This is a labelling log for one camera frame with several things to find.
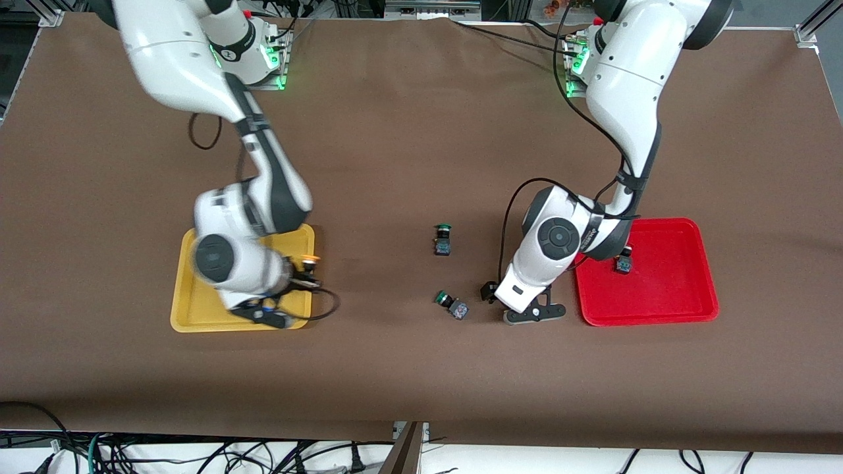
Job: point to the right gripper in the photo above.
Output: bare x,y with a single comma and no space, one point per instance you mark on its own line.
296,279

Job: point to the yellow plastic tray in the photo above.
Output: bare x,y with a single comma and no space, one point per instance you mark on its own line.
190,311

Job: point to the red plastic tray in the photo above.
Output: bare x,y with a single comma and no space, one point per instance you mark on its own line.
665,289

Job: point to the green push button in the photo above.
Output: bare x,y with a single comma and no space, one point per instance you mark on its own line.
442,242
454,307

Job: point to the red push button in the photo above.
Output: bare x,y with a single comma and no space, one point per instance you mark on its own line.
624,263

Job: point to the aluminium frame profile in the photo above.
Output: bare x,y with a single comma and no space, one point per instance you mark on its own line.
813,26
49,13

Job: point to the brown table cover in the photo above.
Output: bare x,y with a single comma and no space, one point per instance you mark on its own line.
421,375

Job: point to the grey metal box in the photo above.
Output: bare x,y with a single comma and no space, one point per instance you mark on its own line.
431,8

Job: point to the black power plug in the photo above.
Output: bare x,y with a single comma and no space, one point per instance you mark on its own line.
357,459

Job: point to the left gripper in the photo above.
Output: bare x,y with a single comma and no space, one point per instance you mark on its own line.
489,291

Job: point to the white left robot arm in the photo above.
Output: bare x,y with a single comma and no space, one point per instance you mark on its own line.
632,79

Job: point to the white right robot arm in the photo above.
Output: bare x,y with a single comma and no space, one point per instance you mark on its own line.
178,59

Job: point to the yellow push button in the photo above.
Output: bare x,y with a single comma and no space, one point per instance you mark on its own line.
308,263

